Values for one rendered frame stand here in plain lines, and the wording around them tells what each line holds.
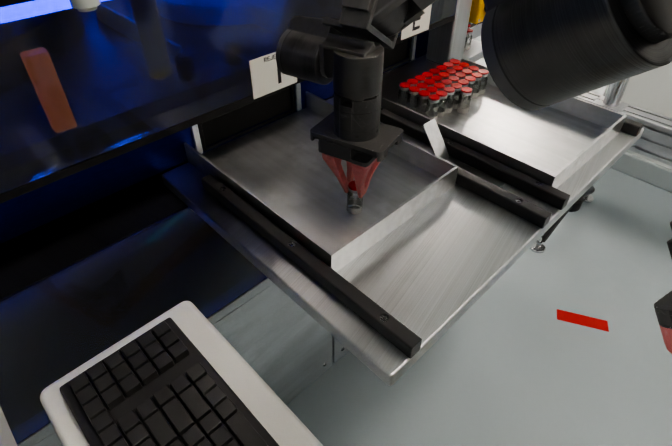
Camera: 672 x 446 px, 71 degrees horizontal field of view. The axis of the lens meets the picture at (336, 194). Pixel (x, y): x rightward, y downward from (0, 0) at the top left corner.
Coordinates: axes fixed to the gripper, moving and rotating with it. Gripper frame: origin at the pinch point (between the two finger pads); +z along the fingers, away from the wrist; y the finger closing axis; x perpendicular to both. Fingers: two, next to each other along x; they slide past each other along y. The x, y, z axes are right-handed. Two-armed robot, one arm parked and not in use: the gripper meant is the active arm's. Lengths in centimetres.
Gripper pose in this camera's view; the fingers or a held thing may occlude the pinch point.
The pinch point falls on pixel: (355, 188)
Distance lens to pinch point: 64.6
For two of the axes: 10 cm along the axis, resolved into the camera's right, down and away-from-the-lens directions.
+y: -8.5, -3.1, 4.1
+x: -5.2, 5.3, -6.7
